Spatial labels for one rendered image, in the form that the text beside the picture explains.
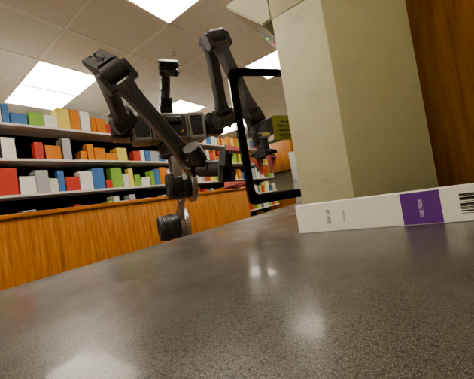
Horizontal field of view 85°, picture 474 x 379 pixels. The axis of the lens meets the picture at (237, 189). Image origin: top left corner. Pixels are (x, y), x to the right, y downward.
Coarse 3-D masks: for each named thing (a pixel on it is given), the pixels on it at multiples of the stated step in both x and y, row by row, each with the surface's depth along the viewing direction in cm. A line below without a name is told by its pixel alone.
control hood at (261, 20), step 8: (240, 0) 64; (248, 0) 63; (256, 0) 62; (264, 0) 60; (232, 8) 66; (240, 8) 64; (248, 8) 63; (256, 8) 62; (264, 8) 61; (240, 16) 66; (248, 16) 63; (256, 16) 62; (264, 16) 61; (248, 24) 71; (256, 24) 65; (264, 24) 61; (272, 24) 62; (264, 32) 70; (272, 32) 65
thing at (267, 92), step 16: (240, 80) 76; (256, 80) 77; (272, 80) 79; (240, 96) 75; (256, 96) 77; (272, 96) 79; (256, 112) 77; (272, 112) 79; (272, 128) 78; (288, 128) 80; (272, 144) 78; (288, 144) 80; (256, 160) 75; (272, 160) 77; (288, 160) 79; (256, 176) 75; (272, 176) 77; (288, 176) 79; (272, 192) 76
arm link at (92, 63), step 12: (84, 60) 80; (96, 60) 80; (108, 60) 80; (120, 60) 80; (96, 72) 79; (108, 72) 78; (120, 72) 80; (108, 96) 94; (120, 96) 99; (120, 108) 104; (108, 120) 111; (120, 120) 110; (120, 132) 114
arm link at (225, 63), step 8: (208, 40) 108; (224, 40) 110; (208, 48) 110; (216, 48) 110; (224, 48) 109; (224, 56) 109; (232, 56) 111; (224, 64) 111; (232, 64) 110; (224, 72) 114
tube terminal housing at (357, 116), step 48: (288, 0) 57; (336, 0) 54; (384, 0) 56; (288, 48) 58; (336, 48) 53; (384, 48) 55; (288, 96) 59; (336, 96) 53; (384, 96) 55; (336, 144) 54; (384, 144) 54; (336, 192) 54; (384, 192) 53
